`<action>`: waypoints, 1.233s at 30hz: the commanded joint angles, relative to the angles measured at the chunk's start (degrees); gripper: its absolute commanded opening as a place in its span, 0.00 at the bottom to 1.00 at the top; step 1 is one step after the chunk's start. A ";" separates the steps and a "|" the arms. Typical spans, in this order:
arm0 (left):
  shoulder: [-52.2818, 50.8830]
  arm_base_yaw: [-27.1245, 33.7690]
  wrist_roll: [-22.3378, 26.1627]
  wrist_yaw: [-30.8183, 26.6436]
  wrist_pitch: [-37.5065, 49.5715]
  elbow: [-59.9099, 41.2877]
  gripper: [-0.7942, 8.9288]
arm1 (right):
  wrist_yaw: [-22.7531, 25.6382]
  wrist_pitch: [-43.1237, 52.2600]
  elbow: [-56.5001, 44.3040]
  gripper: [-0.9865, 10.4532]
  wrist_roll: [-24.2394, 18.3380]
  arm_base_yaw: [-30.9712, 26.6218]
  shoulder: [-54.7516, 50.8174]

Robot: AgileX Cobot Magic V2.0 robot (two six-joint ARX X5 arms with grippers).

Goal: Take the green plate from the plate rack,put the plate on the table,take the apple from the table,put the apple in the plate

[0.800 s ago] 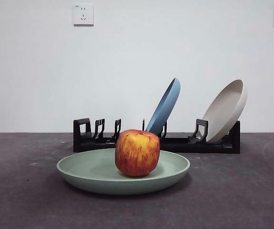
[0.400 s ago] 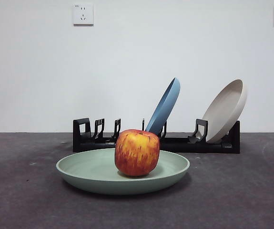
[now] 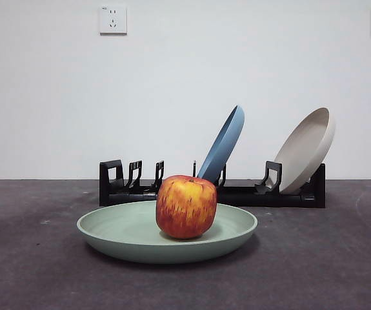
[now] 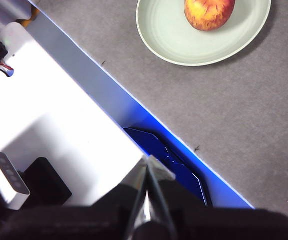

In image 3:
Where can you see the red yellow apple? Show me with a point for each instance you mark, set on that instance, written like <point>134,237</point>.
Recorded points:
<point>186,206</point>

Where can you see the black plate rack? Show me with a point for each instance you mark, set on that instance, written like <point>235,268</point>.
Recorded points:
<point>269,200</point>

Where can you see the beige plate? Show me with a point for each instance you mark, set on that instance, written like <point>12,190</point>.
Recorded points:
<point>306,148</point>

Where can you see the green plate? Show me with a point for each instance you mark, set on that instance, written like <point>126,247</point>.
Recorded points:
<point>124,239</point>

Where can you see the white wall socket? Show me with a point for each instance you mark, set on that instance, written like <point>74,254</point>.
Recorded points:
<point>113,20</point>

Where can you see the blue plate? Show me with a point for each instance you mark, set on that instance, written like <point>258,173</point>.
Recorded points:
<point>225,145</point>

